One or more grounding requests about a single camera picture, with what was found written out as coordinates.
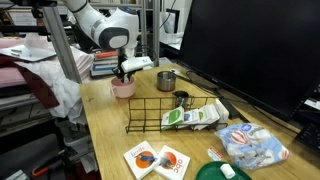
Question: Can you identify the blue book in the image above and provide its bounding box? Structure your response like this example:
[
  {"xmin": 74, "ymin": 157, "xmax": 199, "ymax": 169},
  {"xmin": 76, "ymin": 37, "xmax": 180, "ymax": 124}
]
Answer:
[{"xmin": 91, "ymin": 63, "xmax": 118, "ymax": 72}]

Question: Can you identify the small white box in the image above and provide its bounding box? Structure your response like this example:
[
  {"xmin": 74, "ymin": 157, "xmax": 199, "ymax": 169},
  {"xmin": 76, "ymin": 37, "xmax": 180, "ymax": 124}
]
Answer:
[{"xmin": 213, "ymin": 98, "xmax": 230, "ymax": 129}]

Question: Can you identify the blue white marshmallow bag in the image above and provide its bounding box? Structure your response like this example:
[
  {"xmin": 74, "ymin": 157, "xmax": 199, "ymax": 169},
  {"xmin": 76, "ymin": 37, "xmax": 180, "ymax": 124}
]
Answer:
[{"xmin": 214, "ymin": 123, "xmax": 290, "ymax": 171}]

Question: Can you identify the orange handled tool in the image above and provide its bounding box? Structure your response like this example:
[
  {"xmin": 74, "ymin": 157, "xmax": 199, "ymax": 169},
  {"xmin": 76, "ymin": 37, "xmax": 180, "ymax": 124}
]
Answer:
[{"xmin": 32, "ymin": 159, "xmax": 63, "ymax": 178}]

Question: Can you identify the pink plastic cup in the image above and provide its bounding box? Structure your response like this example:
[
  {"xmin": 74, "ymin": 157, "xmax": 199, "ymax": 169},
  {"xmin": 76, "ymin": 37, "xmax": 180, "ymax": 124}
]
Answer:
[{"xmin": 110, "ymin": 75, "xmax": 137, "ymax": 99}]

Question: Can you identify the stainless steel cup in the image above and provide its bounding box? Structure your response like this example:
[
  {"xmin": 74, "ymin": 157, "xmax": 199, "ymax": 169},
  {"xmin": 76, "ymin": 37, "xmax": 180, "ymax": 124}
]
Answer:
[{"xmin": 156, "ymin": 70, "xmax": 177, "ymax": 93}]

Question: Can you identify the orange book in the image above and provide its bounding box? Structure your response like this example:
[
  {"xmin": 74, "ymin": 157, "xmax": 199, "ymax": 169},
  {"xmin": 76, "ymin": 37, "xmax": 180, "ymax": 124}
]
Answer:
[{"xmin": 95, "ymin": 50, "xmax": 120, "ymax": 61}]

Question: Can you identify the white birds board book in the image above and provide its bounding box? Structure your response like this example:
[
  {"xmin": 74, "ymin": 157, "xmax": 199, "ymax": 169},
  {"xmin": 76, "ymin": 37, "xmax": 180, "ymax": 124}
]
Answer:
[{"xmin": 123, "ymin": 140, "xmax": 161, "ymax": 180}]

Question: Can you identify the large black monitor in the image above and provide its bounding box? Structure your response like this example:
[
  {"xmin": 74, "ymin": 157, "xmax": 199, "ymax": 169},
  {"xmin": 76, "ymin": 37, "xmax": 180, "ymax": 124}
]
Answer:
[{"xmin": 176, "ymin": 0, "xmax": 320, "ymax": 122}]

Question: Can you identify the small red white wrapper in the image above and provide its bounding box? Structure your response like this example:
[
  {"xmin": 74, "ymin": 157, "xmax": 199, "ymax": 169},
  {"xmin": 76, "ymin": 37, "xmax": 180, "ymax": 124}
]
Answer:
[{"xmin": 206, "ymin": 146, "xmax": 224, "ymax": 162}]

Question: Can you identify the black wire rack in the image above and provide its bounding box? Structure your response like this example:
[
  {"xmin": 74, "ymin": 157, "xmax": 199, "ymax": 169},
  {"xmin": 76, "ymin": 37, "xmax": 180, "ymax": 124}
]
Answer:
[{"xmin": 125, "ymin": 95, "xmax": 229, "ymax": 134}]

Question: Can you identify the white card with blue print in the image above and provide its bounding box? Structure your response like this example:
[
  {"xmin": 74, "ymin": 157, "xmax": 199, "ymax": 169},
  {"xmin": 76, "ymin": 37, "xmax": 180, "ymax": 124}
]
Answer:
[{"xmin": 183, "ymin": 109, "xmax": 201, "ymax": 126}]

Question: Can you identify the dark metal cup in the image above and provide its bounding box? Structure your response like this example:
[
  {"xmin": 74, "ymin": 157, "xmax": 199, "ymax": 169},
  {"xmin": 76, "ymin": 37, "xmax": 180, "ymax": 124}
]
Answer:
[{"xmin": 172, "ymin": 90, "xmax": 192, "ymax": 110}]

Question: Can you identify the aluminium frame post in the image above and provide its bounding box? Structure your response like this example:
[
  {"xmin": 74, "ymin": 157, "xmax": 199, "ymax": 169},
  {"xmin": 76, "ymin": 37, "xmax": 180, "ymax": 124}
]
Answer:
[{"xmin": 42, "ymin": 6, "xmax": 83, "ymax": 85}]

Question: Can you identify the white card stack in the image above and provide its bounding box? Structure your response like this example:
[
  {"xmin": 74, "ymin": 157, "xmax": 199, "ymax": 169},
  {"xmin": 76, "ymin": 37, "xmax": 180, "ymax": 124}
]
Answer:
[{"xmin": 198, "ymin": 103, "xmax": 221, "ymax": 127}]

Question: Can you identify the maroon cloth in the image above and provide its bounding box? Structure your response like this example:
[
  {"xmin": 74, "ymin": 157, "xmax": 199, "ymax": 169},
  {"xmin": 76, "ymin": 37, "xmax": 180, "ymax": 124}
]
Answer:
[{"xmin": 14, "ymin": 61, "xmax": 61, "ymax": 111}]

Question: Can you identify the white marshmallow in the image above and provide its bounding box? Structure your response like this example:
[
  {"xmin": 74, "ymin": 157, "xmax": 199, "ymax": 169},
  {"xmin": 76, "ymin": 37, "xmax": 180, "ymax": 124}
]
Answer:
[{"xmin": 219, "ymin": 163, "xmax": 236, "ymax": 180}]

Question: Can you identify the green white snack bag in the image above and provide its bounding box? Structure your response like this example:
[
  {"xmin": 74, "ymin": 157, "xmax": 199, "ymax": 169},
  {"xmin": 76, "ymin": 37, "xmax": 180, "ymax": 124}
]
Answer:
[{"xmin": 161, "ymin": 106, "xmax": 185, "ymax": 131}]

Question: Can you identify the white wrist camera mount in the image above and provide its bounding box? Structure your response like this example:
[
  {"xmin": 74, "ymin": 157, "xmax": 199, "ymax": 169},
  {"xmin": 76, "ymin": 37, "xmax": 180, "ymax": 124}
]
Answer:
[{"xmin": 120, "ymin": 55, "xmax": 155, "ymax": 73}]

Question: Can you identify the black keyboard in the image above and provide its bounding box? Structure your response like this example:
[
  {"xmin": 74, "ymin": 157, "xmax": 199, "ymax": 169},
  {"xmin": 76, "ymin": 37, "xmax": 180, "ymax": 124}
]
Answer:
[{"xmin": 294, "ymin": 121, "xmax": 320, "ymax": 154}]

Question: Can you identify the white cloth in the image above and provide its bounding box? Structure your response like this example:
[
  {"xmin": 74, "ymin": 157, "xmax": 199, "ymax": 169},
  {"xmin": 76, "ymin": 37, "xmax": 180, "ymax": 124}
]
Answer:
[{"xmin": 14, "ymin": 33, "xmax": 95, "ymax": 126}]

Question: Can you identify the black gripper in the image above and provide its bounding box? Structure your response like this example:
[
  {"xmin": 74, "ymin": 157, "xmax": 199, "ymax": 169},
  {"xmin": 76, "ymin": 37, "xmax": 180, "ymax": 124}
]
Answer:
[{"xmin": 113, "ymin": 47, "xmax": 135, "ymax": 84}]

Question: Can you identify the small black monitor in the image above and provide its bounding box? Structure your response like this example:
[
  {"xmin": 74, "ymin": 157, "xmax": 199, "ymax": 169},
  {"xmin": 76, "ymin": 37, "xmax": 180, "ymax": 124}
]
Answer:
[{"xmin": 159, "ymin": 8, "xmax": 181, "ymax": 34}]

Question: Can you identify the black monitor stand foot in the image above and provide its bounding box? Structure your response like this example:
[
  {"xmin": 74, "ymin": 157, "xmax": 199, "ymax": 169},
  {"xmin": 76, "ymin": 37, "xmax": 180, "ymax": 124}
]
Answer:
[{"xmin": 218, "ymin": 97, "xmax": 250, "ymax": 124}]

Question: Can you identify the green round plate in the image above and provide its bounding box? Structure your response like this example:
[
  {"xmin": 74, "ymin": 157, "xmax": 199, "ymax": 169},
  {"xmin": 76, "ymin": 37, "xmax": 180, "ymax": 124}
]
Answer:
[{"xmin": 195, "ymin": 160, "xmax": 253, "ymax": 180}]

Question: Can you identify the pink cloth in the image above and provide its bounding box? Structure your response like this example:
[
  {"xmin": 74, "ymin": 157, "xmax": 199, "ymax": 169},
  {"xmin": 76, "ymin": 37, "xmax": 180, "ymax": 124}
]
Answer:
[{"xmin": 0, "ymin": 38, "xmax": 28, "ymax": 89}]

